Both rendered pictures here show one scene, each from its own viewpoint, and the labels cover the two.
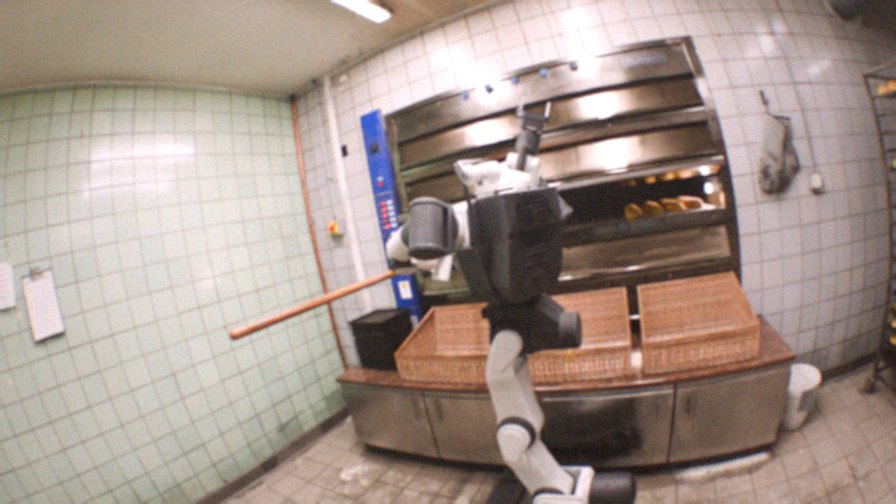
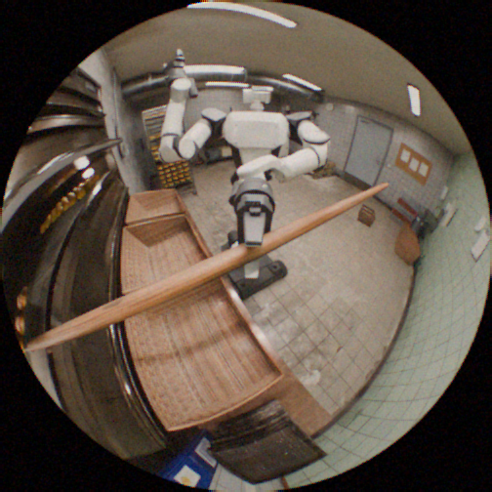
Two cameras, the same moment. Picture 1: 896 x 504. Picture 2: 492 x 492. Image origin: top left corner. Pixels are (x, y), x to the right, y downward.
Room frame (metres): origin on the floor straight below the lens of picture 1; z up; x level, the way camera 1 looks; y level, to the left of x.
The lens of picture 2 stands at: (1.80, 0.20, 1.35)
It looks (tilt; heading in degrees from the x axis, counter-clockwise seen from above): 49 degrees down; 210
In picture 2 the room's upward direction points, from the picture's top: straight up
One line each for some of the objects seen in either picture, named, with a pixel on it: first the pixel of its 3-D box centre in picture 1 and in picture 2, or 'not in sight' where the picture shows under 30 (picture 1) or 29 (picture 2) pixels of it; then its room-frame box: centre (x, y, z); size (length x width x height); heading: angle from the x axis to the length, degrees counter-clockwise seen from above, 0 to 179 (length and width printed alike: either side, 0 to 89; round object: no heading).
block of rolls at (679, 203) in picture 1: (660, 205); (67, 199); (1.98, -1.34, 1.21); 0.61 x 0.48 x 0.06; 152
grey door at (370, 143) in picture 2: not in sight; (366, 154); (-2.99, 1.25, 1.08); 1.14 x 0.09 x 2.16; 62
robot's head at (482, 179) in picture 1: (483, 177); (255, 98); (1.12, -0.15, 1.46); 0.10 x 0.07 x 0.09; 117
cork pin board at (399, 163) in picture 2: not in sight; (414, 163); (-2.39, 2.46, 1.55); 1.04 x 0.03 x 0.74; 62
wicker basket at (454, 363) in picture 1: (460, 340); (198, 347); (1.89, 0.03, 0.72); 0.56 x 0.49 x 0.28; 62
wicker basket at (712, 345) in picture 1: (695, 318); (156, 208); (1.33, -1.05, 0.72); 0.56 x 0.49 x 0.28; 62
